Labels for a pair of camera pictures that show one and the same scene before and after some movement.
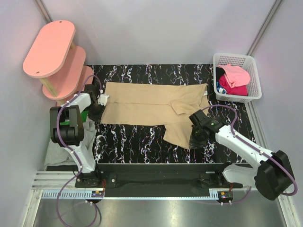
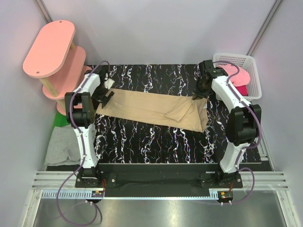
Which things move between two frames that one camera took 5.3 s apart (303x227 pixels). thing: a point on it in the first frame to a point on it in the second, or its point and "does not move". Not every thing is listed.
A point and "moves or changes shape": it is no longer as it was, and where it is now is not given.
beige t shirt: x=170 y=105 moves or changes shape
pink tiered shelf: x=54 y=57 does not move
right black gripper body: x=196 y=138 to x=200 y=90
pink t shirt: x=236 y=76 does not move
